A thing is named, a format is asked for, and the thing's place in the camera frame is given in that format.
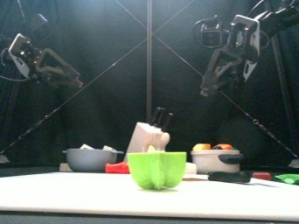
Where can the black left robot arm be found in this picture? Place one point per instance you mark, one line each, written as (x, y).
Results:
(7, 17)

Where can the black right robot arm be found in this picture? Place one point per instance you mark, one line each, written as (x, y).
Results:
(281, 14)

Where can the orange toy food piece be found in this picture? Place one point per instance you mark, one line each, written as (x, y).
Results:
(222, 146)

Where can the white toy food piece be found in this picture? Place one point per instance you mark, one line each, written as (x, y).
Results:
(110, 148)
(86, 146)

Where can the yellow toy food piece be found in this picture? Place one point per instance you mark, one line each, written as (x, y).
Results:
(201, 146)

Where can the white toy knife block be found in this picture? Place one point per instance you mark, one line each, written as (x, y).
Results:
(142, 137)

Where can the grey toy pot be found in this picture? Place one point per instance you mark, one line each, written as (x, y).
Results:
(90, 160)

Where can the red toy food piece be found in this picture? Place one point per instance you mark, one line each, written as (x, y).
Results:
(118, 168)

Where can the dark red toy block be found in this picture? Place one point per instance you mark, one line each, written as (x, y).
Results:
(262, 176)

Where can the green toy bell pepper half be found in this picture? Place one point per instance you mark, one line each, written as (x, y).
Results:
(155, 169)

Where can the green toy leaf vegetable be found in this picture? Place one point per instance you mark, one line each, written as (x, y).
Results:
(289, 178)

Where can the white cutting board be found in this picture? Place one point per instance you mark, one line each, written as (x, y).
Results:
(117, 195)

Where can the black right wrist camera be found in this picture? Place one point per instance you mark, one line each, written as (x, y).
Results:
(211, 35)

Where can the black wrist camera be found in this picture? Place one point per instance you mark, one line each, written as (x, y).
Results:
(211, 35)
(39, 24)

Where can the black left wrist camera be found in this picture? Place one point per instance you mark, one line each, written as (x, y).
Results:
(39, 24)

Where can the vertical metal frame pole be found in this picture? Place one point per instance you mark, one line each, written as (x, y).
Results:
(149, 58)

